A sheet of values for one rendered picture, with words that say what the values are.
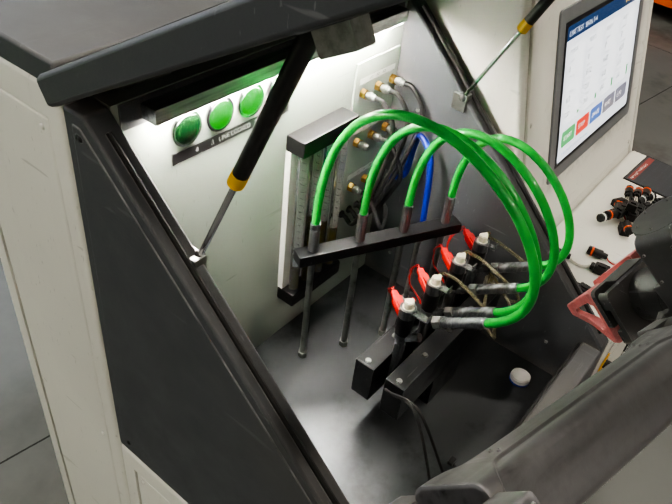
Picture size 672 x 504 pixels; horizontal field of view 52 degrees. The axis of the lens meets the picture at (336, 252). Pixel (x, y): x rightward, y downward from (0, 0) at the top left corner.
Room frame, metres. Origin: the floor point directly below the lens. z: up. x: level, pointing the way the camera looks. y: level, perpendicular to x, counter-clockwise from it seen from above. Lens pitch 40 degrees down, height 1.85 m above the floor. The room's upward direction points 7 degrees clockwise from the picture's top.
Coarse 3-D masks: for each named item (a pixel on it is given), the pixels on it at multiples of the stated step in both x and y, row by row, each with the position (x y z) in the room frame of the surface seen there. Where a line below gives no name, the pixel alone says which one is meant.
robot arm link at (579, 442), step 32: (640, 352) 0.38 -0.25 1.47; (608, 384) 0.33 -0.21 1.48; (640, 384) 0.34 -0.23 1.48; (544, 416) 0.30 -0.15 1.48; (576, 416) 0.29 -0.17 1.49; (608, 416) 0.30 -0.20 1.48; (640, 416) 0.32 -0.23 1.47; (512, 448) 0.26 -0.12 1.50; (544, 448) 0.26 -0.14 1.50; (576, 448) 0.27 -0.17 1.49; (608, 448) 0.28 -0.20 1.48; (640, 448) 0.30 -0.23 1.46; (448, 480) 0.23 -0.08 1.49; (480, 480) 0.22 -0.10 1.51; (512, 480) 0.23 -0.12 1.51; (544, 480) 0.24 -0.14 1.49; (576, 480) 0.25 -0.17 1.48; (608, 480) 0.27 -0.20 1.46
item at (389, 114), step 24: (360, 120) 0.86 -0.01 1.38; (408, 120) 0.82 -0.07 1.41; (432, 120) 0.81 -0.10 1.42; (336, 144) 0.88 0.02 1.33; (456, 144) 0.78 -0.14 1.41; (480, 168) 0.75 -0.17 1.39; (504, 192) 0.73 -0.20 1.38; (312, 216) 0.90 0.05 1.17; (528, 240) 0.70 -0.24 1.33; (528, 264) 0.70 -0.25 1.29; (528, 312) 0.69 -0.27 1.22
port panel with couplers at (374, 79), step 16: (400, 48) 1.20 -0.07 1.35; (368, 64) 1.12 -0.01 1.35; (384, 64) 1.16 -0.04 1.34; (368, 80) 1.12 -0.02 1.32; (384, 80) 1.17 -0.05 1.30; (400, 80) 1.17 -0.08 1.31; (352, 96) 1.09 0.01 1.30; (368, 96) 1.09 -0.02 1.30; (384, 96) 1.17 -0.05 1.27; (368, 112) 1.14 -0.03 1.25; (368, 128) 1.14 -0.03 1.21; (384, 128) 1.18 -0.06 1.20; (352, 144) 1.10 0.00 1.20; (368, 144) 1.10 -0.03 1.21; (352, 160) 1.11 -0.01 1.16; (368, 160) 1.16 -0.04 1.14; (352, 176) 1.12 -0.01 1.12; (384, 176) 1.17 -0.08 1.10; (352, 192) 1.12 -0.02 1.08
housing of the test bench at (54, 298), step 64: (0, 0) 0.83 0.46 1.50; (64, 0) 0.86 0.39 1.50; (128, 0) 0.89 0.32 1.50; (192, 0) 0.92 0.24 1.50; (0, 64) 0.75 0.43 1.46; (0, 128) 0.77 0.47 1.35; (64, 128) 0.69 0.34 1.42; (0, 192) 0.80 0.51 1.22; (64, 192) 0.70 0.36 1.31; (0, 256) 0.83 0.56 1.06; (64, 256) 0.72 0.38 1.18; (64, 320) 0.74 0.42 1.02; (64, 384) 0.77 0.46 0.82; (64, 448) 0.81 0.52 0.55
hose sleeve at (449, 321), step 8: (440, 320) 0.75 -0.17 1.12; (448, 320) 0.74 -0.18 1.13; (456, 320) 0.74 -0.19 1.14; (464, 320) 0.73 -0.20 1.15; (472, 320) 0.73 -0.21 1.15; (480, 320) 0.72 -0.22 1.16; (448, 328) 0.74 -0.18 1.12; (456, 328) 0.74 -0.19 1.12; (464, 328) 0.73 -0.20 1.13; (472, 328) 0.72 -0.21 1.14; (480, 328) 0.71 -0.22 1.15
